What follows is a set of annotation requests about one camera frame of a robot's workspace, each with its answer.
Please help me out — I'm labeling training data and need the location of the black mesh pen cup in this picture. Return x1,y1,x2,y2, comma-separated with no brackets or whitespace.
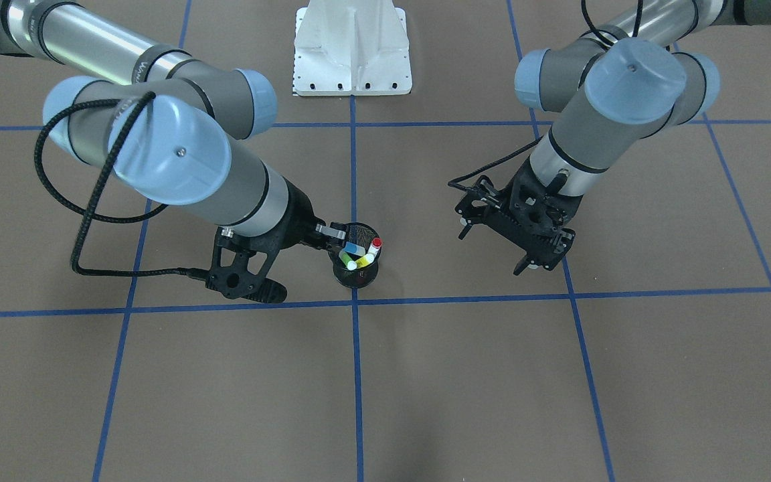
329,222,381,288

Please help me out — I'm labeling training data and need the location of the yellow highlighter pen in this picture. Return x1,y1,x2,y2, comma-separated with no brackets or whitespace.
345,253,375,271

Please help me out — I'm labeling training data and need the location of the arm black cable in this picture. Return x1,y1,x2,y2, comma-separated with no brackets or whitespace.
34,91,216,278
448,0,644,191

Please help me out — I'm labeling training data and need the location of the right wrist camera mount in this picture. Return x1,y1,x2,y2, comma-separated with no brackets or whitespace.
205,228,287,304

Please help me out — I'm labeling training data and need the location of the white marker with red cap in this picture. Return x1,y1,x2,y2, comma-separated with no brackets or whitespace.
365,237,382,263

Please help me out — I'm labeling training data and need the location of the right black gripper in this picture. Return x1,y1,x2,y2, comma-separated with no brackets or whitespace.
252,181,348,253

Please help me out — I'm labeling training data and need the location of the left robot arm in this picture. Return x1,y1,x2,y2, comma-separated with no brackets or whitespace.
448,1,771,274

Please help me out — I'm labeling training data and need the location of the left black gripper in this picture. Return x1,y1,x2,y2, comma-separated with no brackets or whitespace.
456,161,581,276

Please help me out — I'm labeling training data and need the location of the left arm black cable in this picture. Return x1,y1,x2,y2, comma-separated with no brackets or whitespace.
448,0,644,191

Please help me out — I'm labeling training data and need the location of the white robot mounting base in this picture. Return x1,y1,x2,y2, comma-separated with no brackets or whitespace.
292,1,413,97

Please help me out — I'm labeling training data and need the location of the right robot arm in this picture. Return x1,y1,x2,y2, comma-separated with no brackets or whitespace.
0,1,347,249

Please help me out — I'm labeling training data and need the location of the green highlighter pen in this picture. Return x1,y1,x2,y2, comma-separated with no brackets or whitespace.
339,250,357,270

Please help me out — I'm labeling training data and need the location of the blue highlighter pen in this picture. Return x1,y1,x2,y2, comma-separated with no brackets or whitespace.
342,243,367,257

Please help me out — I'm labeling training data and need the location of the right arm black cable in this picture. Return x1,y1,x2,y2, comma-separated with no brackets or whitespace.
34,91,216,278

